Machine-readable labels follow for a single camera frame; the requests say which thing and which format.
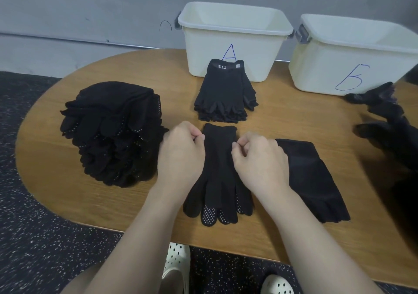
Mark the person's right hand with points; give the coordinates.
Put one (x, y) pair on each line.
(264, 166)

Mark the person's left hand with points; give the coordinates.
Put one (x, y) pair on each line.
(179, 163)

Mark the pile of black gloves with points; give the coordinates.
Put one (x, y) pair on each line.
(78, 137)
(392, 137)

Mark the white plastic bin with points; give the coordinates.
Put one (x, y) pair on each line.
(313, 68)
(202, 52)

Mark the stack of black gloves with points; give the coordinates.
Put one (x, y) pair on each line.
(68, 124)

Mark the person's left forearm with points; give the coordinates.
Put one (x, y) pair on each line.
(140, 251)

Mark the person's right forearm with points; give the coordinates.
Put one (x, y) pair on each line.
(320, 251)

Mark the person's left white shoe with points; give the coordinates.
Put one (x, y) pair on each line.
(175, 261)

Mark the person's white shoe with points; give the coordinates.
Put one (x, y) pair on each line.
(175, 261)
(277, 285)

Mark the person's right white shoe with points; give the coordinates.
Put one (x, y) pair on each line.
(277, 285)

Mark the person's left leg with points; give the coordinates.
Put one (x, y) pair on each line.
(78, 282)

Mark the grey wall pipe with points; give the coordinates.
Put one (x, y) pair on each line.
(78, 39)

